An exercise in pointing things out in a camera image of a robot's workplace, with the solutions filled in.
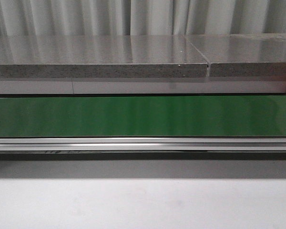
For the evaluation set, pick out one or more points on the green conveyor belt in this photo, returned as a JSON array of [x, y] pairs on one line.
[[206, 115]]

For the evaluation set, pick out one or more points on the grey stone counter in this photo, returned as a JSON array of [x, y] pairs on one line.
[[143, 64]]

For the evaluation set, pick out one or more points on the grey curtain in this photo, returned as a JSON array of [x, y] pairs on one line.
[[141, 17]]

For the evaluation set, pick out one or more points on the aluminium conveyor frame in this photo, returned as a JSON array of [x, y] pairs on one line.
[[140, 148]]

